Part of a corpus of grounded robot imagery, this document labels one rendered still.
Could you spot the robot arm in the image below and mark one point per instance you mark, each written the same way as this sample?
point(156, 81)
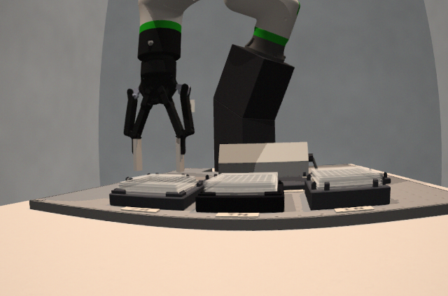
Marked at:
point(160, 26)

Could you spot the white button panel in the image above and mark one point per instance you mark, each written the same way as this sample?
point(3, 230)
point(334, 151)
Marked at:
point(288, 159)

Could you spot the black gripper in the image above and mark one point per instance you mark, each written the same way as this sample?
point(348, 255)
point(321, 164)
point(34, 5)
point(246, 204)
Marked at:
point(158, 85)

